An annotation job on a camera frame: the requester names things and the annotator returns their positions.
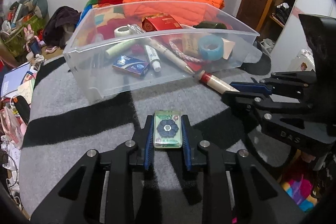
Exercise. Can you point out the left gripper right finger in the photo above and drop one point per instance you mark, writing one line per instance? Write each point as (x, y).
(191, 137)

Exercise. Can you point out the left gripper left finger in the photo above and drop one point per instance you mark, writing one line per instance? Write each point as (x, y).
(142, 158)

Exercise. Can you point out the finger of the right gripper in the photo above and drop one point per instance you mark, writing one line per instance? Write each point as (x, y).
(243, 104)
(252, 86)

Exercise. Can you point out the green flower tin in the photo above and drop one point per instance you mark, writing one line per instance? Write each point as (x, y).
(167, 131)

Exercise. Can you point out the beige cylinder with red band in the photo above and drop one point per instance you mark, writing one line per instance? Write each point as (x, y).
(215, 83)

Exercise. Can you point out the beige tube with white cap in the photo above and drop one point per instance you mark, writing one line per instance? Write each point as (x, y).
(227, 48)

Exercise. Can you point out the blue tape roll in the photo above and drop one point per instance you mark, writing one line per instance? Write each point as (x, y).
(211, 48)

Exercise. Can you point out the beige pen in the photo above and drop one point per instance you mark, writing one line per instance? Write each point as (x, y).
(169, 55)

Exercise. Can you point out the wooden block stamp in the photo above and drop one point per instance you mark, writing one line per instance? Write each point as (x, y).
(190, 46)

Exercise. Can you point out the white cream tube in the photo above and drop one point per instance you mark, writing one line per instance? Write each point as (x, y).
(153, 58)

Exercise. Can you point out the blue staples box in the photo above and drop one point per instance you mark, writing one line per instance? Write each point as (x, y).
(131, 65)

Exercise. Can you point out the pale green tube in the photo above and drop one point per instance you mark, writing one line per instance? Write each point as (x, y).
(118, 48)

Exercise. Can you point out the clear plastic bin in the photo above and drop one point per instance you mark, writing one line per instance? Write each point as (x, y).
(99, 80)

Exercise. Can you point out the red snack packet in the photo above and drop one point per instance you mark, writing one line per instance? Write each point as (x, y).
(160, 22)

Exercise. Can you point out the white tape roll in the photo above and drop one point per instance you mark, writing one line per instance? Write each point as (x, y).
(122, 31)

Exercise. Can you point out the grey and black blanket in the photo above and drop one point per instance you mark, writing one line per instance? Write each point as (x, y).
(64, 125)

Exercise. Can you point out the orange puffer jacket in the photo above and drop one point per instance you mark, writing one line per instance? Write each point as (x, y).
(189, 12)

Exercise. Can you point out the colourful patchwork blanket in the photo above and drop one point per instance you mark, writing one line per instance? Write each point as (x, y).
(100, 17)

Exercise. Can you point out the blue white notebook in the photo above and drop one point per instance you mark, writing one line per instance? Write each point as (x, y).
(13, 79)

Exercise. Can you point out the pink bunny doll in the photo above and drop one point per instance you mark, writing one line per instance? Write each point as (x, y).
(33, 46)

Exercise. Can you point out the dark purple clothing pile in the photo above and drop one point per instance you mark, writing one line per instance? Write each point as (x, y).
(53, 34)

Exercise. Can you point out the green storage basket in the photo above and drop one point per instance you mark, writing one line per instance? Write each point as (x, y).
(15, 40)

